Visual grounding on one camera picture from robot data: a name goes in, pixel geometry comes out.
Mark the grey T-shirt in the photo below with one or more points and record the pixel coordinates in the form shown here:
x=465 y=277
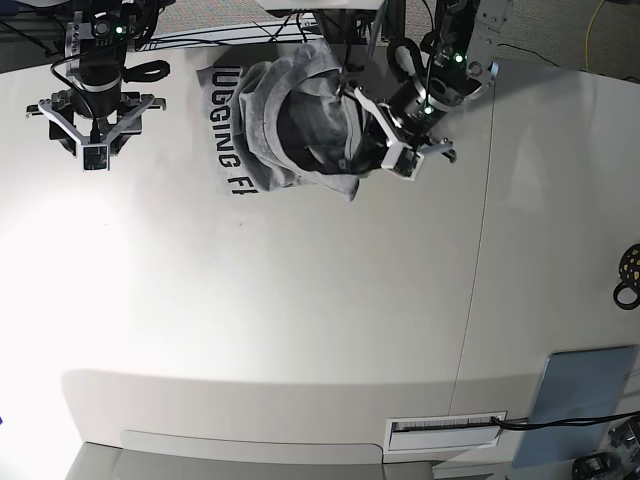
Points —
x=284 y=123

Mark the white cable grommet slot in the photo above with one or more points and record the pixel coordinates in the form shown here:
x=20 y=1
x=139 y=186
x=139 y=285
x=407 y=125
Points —
x=441 y=434

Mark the black camera stand base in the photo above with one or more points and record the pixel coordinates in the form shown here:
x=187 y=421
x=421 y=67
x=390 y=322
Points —
x=340 y=22

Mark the blue grey board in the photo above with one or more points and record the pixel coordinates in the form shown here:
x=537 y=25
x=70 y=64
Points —
x=575 y=384

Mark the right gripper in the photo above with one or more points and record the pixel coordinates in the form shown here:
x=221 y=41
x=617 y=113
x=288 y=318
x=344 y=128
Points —
x=94 y=126

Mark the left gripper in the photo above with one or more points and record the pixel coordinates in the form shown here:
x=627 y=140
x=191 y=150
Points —
x=396 y=135

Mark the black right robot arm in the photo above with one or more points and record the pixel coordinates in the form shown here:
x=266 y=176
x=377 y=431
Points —
x=98 y=39

